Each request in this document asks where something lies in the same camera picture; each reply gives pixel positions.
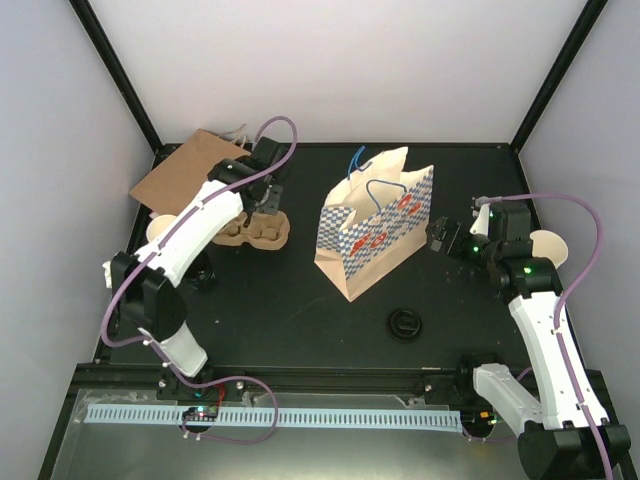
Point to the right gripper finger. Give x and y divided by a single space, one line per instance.
439 246
439 228

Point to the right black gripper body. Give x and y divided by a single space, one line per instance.
458 248

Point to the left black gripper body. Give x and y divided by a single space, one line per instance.
268 205

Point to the brown pulp cup carrier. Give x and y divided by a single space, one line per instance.
265 232

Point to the blue checkered paper bag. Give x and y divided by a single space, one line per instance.
373 220

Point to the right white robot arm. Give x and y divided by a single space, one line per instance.
562 431

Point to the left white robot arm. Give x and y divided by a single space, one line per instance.
145 284

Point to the brown kraft paper bag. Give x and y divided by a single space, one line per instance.
172 185

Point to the black plastic cup lid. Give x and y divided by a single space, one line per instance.
404 325

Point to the left stack of paper cups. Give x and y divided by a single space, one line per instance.
158 225

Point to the stack of paper cups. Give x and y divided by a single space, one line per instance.
549 245
158 225

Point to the right stack of paper cups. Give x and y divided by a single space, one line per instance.
549 245

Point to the small circuit board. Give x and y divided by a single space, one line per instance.
200 413

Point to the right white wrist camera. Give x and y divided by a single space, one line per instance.
481 215

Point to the light blue cable duct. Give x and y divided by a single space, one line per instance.
311 418

